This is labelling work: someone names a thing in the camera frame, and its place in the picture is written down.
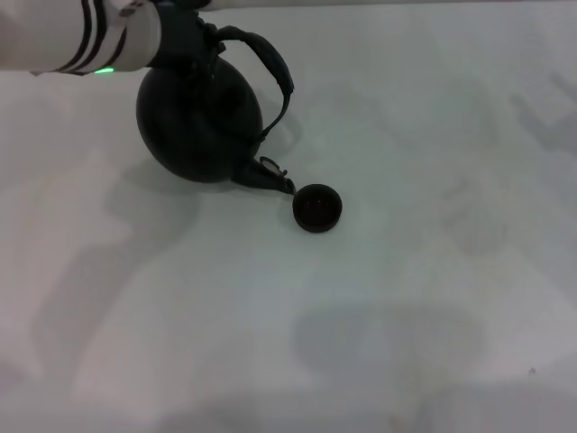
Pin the small dark brown teacup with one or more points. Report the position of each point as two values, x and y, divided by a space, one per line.
317 209

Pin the black round teapot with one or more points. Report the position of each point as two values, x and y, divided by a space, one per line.
198 122

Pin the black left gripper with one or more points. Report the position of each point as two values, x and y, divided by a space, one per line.
178 36

